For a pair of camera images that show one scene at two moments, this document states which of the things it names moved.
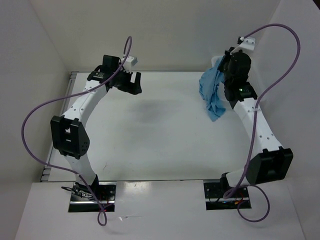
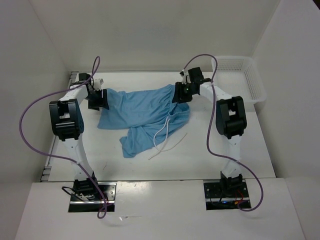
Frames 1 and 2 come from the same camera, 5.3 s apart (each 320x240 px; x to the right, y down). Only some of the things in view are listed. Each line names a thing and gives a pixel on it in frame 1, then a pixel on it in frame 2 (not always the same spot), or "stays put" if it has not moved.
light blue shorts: x=210 y=82 → x=149 y=114
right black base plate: x=214 y=200 stays put
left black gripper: x=135 y=86 → x=102 y=102
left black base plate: x=83 y=200 stays put
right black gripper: x=230 y=56 → x=178 y=90
